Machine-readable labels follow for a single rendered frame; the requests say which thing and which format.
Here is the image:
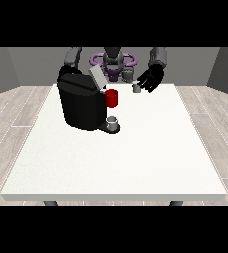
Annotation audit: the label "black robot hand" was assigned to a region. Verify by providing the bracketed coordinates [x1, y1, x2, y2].
[57, 64, 84, 79]
[136, 63, 165, 94]

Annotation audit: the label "black coffee machine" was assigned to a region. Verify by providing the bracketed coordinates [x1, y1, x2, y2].
[56, 72, 122, 135]

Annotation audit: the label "red pod holder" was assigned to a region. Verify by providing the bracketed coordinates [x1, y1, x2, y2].
[105, 88, 119, 109]

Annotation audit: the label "grey robot trunk purple rings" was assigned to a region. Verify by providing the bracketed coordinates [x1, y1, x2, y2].
[89, 47, 139, 83]

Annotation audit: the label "small grey cup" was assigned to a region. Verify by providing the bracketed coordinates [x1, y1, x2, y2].
[106, 115, 119, 131]

